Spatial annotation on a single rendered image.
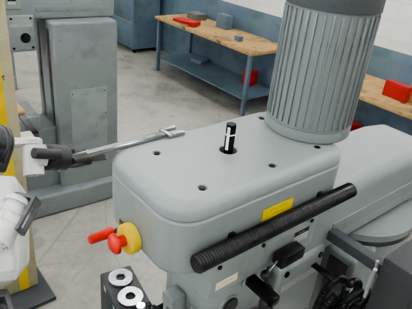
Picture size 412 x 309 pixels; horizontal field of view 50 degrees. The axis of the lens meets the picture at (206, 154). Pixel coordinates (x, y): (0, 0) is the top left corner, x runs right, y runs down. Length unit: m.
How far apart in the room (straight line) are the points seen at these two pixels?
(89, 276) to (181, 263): 2.56
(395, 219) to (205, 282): 0.74
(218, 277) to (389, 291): 0.37
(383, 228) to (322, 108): 0.55
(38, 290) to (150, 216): 2.51
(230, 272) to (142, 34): 7.57
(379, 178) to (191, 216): 0.68
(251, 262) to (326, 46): 0.46
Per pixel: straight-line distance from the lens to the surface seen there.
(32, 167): 1.47
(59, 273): 3.37
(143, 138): 0.90
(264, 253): 0.96
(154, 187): 0.76
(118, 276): 1.73
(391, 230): 1.39
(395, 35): 5.43
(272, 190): 0.84
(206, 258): 0.75
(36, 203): 1.07
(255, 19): 6.69
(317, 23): 0.91
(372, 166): 1.27
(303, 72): 0.94
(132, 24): 8.20
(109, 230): 0.95
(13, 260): 1.16
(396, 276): 1.00
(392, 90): 4.82
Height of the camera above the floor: 2.30
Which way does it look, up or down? 28 degrees down
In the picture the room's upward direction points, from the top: 6 degrees clockwise
